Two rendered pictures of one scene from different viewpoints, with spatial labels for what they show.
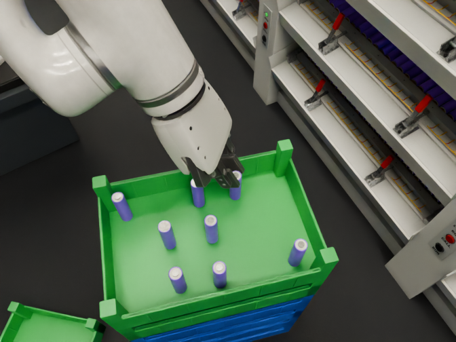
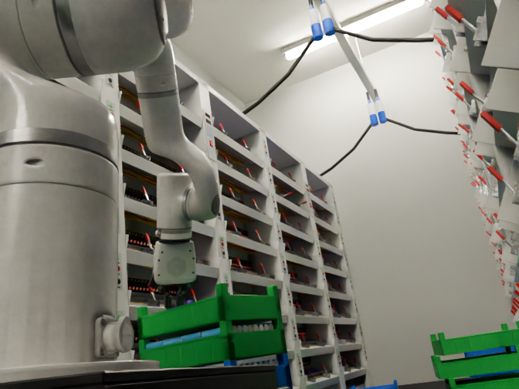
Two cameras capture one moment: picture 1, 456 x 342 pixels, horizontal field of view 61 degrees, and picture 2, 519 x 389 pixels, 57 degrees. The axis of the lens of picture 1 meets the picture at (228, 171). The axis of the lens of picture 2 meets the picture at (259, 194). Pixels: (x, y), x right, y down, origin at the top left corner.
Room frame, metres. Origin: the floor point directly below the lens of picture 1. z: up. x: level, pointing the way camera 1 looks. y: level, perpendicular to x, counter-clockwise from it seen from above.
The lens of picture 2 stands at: (0.86, 1.06, 0.30)
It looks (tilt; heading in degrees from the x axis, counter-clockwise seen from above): 20 degrees up; 231
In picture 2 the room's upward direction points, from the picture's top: 8 degrees counter-clockwise
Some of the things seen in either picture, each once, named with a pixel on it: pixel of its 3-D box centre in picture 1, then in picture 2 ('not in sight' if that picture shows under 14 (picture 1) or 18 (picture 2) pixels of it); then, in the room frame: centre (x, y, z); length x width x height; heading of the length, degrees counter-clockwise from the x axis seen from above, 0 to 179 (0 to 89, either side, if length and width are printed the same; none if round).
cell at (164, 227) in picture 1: (167, 235); not in sight; (0.22, 0.09, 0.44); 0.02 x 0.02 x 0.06
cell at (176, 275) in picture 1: (178, 280); not in sight; (0.15, 0.07, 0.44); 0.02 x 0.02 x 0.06
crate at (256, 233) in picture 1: (208, 228); (208, 312); (0.23, 0.03, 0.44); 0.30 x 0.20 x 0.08; 103
